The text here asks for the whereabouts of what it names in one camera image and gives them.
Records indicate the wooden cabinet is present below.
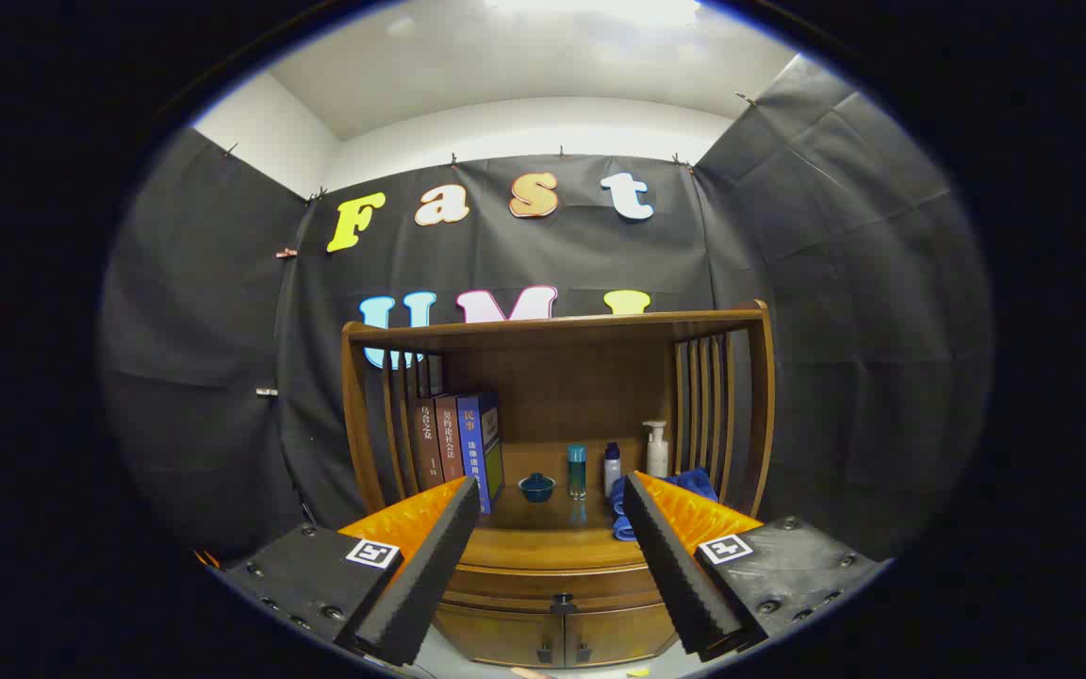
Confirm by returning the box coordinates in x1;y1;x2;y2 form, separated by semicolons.
340;300;777;669

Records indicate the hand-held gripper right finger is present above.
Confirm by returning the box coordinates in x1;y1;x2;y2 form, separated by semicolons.
622;471;883;661

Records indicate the dark brown book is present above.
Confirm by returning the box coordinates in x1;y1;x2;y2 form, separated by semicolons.
408;396;445;491

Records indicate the wooden drawer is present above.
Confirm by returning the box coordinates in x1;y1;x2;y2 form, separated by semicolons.
442;563;668;616

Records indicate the folded blue towel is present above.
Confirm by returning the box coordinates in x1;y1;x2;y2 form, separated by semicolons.
610;468;719;543

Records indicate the thick blue book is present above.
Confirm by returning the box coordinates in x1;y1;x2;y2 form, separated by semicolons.
455;390;506;516

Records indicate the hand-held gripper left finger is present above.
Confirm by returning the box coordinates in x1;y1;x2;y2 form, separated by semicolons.
222;474;483;668

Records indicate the wooden countertop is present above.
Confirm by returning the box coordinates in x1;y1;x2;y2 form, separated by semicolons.
453;486;659;572

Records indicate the reddish brown book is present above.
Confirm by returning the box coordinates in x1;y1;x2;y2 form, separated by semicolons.
433;393;467;485

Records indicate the white pump bottle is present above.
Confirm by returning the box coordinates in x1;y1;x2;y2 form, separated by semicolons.
642;420;670;479

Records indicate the black backdrop cloth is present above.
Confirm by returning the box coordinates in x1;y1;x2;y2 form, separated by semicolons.
98;55;994;567

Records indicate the wooden cabinet door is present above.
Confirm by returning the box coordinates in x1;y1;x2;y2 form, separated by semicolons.
432;604;564;669
563;604;679;667

